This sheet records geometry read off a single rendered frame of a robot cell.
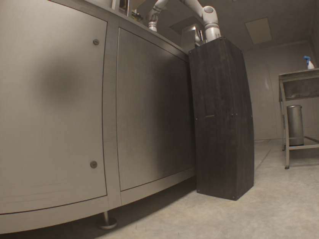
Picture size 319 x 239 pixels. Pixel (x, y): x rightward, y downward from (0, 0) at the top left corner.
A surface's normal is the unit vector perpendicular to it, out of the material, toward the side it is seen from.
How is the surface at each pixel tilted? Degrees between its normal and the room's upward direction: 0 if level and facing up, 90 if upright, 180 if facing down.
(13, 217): 90
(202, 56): 90
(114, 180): 90
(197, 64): 90
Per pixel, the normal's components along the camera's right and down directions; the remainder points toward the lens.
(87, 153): 0.76, -0.09
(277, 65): -0.65, -0.04
